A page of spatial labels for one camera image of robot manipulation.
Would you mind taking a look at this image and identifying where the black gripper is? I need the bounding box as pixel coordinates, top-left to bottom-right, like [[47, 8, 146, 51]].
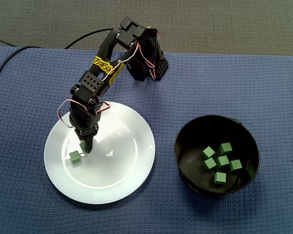
[[68, 101, 100, 155]]

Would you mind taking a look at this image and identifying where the white round plate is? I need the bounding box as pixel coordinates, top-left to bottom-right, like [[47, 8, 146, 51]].
[[43, 100, 156, 205]]

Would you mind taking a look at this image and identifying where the black round bucket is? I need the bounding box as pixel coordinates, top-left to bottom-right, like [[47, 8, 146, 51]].
[[173, 115, 261, 197]]

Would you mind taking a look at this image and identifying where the blue woven table cloth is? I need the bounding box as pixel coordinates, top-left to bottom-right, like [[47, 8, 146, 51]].
[[0, 45, 293, 234]]

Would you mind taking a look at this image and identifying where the servo wire bundle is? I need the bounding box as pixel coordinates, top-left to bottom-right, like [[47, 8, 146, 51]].
[[58, 98, 76, 129], [105, 40, 157, 85], [97, 101, 111, 115]]

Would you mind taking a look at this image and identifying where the black power cable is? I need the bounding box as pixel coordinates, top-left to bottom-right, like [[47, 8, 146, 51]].
[[64, 27, 115, 50], [0, 45, 42, 117]]

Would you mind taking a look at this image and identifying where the thin dark cable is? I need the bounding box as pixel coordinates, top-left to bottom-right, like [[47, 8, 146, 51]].
[[0, 36, 16, 47]]

